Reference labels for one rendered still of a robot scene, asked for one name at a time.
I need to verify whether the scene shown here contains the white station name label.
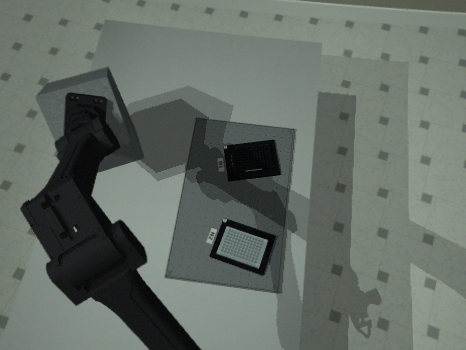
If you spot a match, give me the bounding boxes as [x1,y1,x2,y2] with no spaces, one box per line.
[206,228,217,244]

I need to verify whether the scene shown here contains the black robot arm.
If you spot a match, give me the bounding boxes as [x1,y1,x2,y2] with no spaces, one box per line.
[20,93,201,350]

